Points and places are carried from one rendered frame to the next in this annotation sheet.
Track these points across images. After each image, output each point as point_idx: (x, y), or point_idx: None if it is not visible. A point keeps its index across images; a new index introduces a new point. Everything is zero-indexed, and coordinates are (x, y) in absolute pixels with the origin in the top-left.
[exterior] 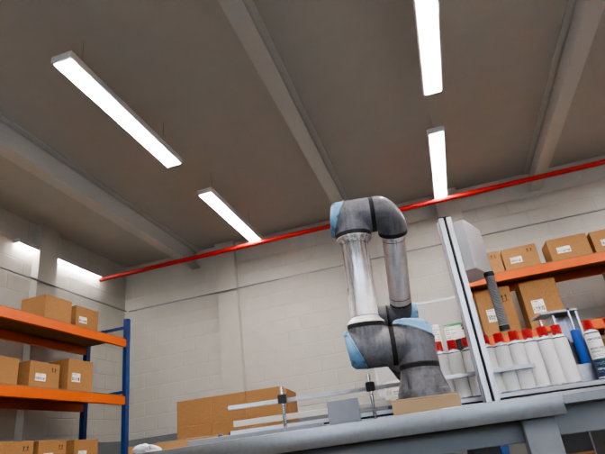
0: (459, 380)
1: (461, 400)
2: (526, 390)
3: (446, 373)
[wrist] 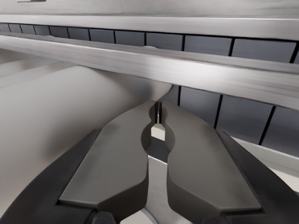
0: (36, 61)
1: (95, 15)
2: (1, 14)
3: (25, 70)
